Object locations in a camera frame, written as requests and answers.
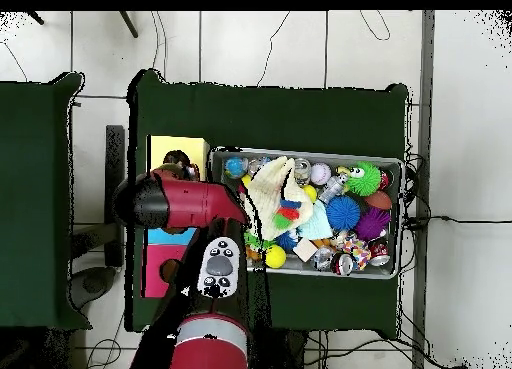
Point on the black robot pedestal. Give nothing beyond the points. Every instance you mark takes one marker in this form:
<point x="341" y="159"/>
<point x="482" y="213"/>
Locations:
<point x="288" y="353"/>

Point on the yellow smiley ball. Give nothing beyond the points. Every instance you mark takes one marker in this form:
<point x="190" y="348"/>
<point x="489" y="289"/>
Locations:
<point x="275" y="257"/>

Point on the blue globe ball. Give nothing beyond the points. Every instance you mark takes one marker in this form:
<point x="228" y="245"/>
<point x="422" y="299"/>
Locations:
<point x="236" y="167"/>

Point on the colourful patch print cloth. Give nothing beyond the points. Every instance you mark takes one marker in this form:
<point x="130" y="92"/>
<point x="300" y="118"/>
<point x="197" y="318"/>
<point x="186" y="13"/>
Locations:
<point x="176" y="158"/>

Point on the multicolour spiky caterpillar toy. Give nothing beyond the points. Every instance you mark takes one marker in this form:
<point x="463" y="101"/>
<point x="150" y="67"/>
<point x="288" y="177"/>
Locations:
<point x="287" y="214"/>

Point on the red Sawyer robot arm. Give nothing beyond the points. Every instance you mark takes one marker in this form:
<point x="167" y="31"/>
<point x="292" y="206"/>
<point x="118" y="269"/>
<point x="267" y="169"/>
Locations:
<point x="192" y="205"/>

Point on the cream knitted cloth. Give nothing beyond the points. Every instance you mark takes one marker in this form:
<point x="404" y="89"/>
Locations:
<point x="268" y="189"/>

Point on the shallow mesh bin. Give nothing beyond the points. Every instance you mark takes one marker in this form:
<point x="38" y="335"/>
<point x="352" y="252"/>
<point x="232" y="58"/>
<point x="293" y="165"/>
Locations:
<point x="394" y="225"/>

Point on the purple spiky ball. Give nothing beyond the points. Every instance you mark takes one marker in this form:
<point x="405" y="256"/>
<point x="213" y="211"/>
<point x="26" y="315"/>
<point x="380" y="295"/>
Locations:
<point x="372" y="225"/>

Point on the black tripod leg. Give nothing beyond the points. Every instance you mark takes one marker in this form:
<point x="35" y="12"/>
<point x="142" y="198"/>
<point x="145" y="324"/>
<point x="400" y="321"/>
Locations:
<point x="36" y="18"/>
<point x="128" y="24"/>

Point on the dark green tablecloth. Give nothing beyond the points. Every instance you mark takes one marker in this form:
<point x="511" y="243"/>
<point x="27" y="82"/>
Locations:
<point x="280" y="117"/>
<point x="32" y="285"/>

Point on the large blue spiky ball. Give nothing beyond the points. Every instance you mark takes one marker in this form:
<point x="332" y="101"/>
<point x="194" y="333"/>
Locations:
<point x="343" y="213"/>

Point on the wooden box with three holes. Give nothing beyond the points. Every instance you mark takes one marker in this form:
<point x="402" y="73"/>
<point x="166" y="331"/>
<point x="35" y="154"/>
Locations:
<point x="196" y="149"/>

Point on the large green spiky ball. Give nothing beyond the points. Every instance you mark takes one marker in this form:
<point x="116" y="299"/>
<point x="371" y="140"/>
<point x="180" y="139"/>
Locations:
<point x="366" y="181"/>

